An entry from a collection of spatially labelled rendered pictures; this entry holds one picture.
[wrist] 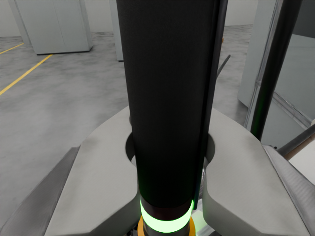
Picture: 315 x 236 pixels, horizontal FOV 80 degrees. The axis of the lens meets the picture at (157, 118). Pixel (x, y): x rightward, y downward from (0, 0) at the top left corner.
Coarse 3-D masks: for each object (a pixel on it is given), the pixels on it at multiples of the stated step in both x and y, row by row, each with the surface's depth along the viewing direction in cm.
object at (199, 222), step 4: (196, 212) 18; (200, 212) 18; (192, 216) 17; (196, 216) 17; (200, 216) 17; (196, 220) 17; (200, 220) 17; (196, 224) 17; (200, 224) 17; (204, 224) 17; (196, 228) 17; (200, 228) 17; (196, 232) 16
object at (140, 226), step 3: (141, 216) 15; (141, 219) 15; (192, 219) 15; (141, 222) 14; (192, 222) 14; (138, 225) 14; (141, 225) 14; (192, 225) 14; (138, 228) 14; (141, 228) 14; (192, 228) 14; (138, 231) 14; (141, 231) 14; (189, 231) 14; (192, 231) 14; (138, 234) 14; (141, 234) 14; (189, 234) 13; (192, 234) 14
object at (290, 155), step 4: (312, 136) 27; (308, 140) 27; (312, 140) 27; (300, 144) 26; (304, 144) 26; (296, 148) 25; (300, 148) 26; (292, 152) 25; (296, 152) 25; (284, 156) 24; (288, 156) 24; (292, 156) 25; (288, 160) 24
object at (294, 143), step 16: (288, 0) 11; (288, 16) 11; (288, 32) 11; (272, 48) 12; (272, 64) 12; (272, 80) 13; (272, 96) 14; (256, 112) 15; (256, 128) 15; (288, 144) 24
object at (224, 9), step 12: (216, 0) 6; (216, 12) 6; (216, 24) 6; (216, 36) 7; (216, 48) 7; (216, 60) 7; (216, 72) 7; (204, 96) 8; (204, 108) 8; (204, 120) 8; (204, 132) 9; (204, 144) 9; (204, 156) 10; (192, 204) 12
